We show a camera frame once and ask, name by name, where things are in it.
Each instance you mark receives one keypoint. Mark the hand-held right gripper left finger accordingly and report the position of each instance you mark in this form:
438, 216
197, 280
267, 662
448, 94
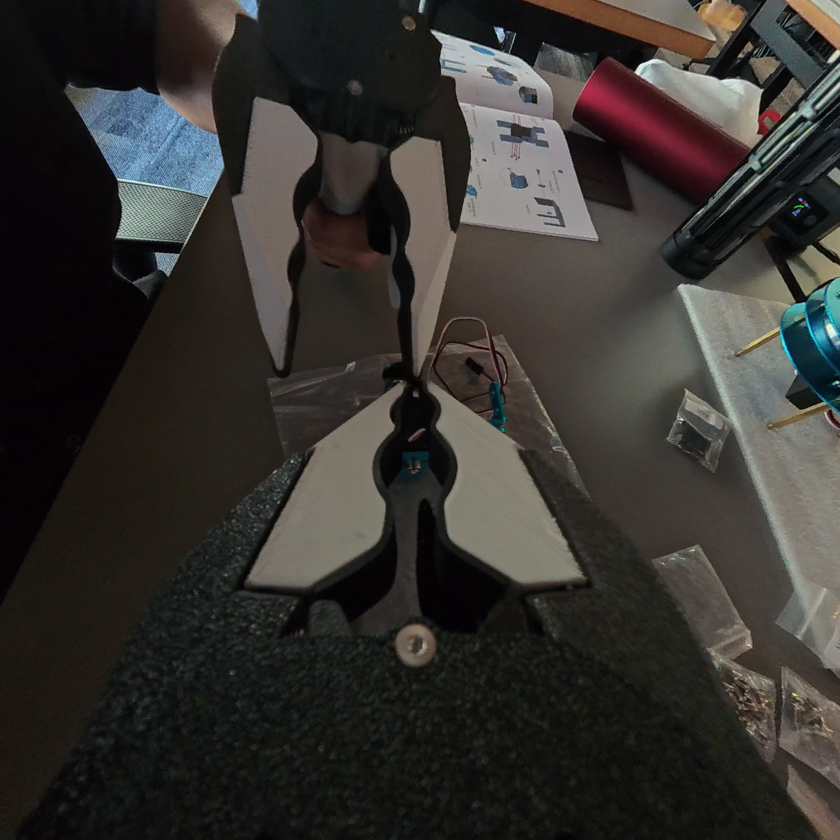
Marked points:
321, 518

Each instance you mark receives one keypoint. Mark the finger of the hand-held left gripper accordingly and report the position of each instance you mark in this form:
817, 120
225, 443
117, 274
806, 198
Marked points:
430, 229
269, 197

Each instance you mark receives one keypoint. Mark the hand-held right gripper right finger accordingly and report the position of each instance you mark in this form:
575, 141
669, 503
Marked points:
505, 518

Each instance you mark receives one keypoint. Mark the blue bracket with black servo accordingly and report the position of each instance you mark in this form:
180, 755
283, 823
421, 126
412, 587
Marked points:
415, 467

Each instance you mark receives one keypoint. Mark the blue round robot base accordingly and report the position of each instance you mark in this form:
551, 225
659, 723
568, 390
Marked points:
810, 341

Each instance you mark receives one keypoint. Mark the person's left forearm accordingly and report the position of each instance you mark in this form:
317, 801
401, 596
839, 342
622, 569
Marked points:
190, 65

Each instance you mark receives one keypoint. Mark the grey desk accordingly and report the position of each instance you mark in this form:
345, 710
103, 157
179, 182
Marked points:
590, 315

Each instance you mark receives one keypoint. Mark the person's left hand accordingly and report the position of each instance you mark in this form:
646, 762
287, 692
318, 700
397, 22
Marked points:
341, 239

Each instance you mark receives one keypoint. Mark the grey mesh chair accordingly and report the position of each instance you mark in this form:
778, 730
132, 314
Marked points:
161, 210

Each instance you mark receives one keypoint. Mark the open instruction booklet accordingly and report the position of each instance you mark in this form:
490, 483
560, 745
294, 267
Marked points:
525, 170

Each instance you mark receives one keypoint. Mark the large clear plastic bag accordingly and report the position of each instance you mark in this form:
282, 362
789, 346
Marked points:
328, 400

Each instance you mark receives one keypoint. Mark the dark brown square pad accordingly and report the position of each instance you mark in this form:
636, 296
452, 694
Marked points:
600, 174

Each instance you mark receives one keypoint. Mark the small bag of black parts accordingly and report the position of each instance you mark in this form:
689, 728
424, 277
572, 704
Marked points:
695, 433

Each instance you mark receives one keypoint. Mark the dark red metal cylinder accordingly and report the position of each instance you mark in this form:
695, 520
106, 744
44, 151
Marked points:
656, 124

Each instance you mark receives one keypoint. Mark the person's dark-clothed torso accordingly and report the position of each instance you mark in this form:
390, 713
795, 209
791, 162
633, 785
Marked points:
52, 328

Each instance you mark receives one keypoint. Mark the white foam sheet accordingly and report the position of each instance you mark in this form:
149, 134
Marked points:
741, 394

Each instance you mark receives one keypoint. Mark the wooden background table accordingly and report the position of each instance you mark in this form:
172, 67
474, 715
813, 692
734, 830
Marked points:
623, 19

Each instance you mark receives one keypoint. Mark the black ribbed cylinder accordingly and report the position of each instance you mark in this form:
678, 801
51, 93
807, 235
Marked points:
735, 210

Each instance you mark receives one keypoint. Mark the white plastic bag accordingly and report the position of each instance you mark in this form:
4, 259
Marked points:
715, 98

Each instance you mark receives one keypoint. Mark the scattered small screw bags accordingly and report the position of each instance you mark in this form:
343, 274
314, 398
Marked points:
807, 715

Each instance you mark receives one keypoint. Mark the black device with colour display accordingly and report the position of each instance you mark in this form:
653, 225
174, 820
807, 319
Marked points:
807, 216

